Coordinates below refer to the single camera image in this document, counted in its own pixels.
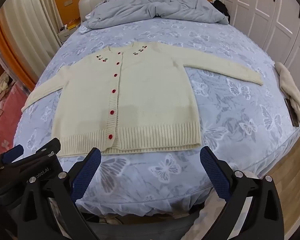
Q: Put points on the white nightstand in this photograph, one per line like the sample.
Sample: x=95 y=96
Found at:
x=65 y=34

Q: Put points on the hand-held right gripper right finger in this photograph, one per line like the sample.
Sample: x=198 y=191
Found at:
x=215 y=173

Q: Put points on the cream knit cardigan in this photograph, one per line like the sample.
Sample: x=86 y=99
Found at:
x=152 y=92

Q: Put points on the butterfly print bed sheet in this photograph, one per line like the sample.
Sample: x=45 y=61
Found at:
x=227 y=135

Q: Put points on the beige curtain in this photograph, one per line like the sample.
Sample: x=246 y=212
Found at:
x=27 y=25

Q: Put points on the pink blanket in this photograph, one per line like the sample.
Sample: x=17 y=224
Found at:
x=5 y=120

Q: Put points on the cream folded cloth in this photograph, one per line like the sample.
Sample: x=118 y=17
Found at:
x=290 y=85

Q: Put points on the black bag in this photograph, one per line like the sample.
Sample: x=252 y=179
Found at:
x=221 y=7

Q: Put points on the white wall socket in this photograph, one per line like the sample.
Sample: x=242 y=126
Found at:
x=68 y=2

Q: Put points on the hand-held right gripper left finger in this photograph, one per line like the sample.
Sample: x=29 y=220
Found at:
x=87 y=175

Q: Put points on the dark flat strip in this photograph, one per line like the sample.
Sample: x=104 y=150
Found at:
x=293 y=117

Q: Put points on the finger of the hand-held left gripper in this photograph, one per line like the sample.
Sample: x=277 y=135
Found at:
x=48 y=148
x=13 y=153

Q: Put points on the crumpled light cloth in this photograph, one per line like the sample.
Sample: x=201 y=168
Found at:
x=3 y=85

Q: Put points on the white panelled wardrobe doors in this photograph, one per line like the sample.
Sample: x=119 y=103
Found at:
x=265 y=10

